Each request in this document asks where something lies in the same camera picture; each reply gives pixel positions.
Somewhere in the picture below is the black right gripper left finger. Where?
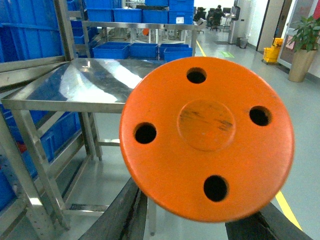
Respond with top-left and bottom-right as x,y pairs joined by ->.
80,178 -> 148,240

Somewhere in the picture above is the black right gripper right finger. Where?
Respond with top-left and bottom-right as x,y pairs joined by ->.
225,203 -> 312,240

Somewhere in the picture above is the orange cylinder cap 4680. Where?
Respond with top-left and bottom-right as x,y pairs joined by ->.
119,57 -> 295,223

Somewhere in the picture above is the stainless steel shelf rack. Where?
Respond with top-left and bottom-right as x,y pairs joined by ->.
0,0 -> 102,240

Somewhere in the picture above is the stainless steel table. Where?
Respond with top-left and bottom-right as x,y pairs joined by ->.
3,58 -> 161,240

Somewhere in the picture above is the yellow mop bucket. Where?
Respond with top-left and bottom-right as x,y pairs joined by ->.
262,37 -> 283,65

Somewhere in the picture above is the grey trash bin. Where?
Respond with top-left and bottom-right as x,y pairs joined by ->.
239,37 -> 249,49

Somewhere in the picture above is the potted plant gold pot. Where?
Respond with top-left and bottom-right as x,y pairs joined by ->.
288,15 -> 320,83

